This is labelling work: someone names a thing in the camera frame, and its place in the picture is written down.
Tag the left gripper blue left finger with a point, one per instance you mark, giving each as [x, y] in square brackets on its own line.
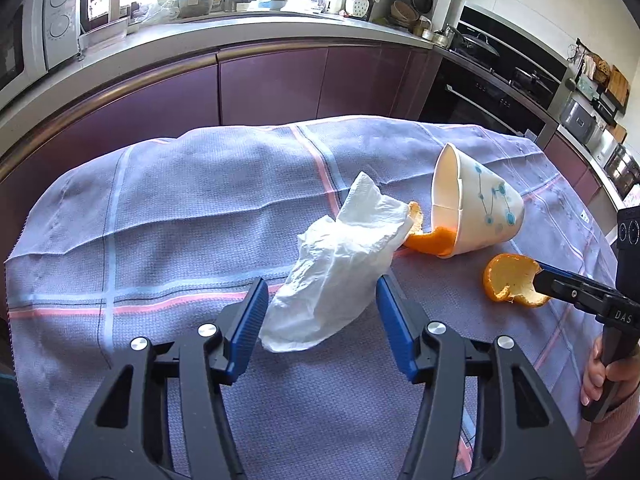
[240, 325]

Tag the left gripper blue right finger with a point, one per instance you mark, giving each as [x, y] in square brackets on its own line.
[404, 321]

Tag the white tissue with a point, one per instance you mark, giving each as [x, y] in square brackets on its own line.
[339, 262]

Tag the orange peel piece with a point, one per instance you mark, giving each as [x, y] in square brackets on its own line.
[510, 278]

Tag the white blue-dotted paper cup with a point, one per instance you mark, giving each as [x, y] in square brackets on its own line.
[474, 205]

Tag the pink sleeve right forearm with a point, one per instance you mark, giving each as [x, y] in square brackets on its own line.
[599, 441]

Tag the white kitchen countertop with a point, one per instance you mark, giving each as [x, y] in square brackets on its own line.
[164, 44]

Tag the person's right hand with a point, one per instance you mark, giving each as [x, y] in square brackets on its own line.
[626, 372]

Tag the purple checked tablecloth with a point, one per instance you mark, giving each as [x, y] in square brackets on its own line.
[155, 238]

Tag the black built-in oven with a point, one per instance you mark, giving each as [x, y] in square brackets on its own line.
[463, 93]

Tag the maroon base cabinets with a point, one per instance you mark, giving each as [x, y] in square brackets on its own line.
[262, 89]

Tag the black gas stove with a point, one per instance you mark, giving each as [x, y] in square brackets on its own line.
[513, 54]

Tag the white dotted utensil holder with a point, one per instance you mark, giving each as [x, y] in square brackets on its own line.
[357, 8]

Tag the white microwave oven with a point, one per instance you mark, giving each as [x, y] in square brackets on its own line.
[42, 35]

